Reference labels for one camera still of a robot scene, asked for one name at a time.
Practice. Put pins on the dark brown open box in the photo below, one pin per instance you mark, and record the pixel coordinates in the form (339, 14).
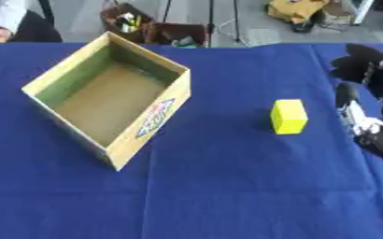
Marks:
(174, 35)

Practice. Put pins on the tan cardboard box green inside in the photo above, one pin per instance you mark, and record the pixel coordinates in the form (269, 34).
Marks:
(111, 102)

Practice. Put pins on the brown box with small items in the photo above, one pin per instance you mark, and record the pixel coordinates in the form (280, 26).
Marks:
(125, 21)

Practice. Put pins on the yellow rectangular block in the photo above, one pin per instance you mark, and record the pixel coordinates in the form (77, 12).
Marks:
(288, 117)

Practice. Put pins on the yellow bag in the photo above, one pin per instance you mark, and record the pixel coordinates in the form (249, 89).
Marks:
(295, 11)

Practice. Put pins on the black tripod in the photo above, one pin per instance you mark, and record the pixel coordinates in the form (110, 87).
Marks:
(211, 18)

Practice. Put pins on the person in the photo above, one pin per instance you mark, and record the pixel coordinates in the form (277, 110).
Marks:
(20, 21)

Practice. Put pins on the person's hand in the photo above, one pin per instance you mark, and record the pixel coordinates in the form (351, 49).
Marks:
(0, 34)

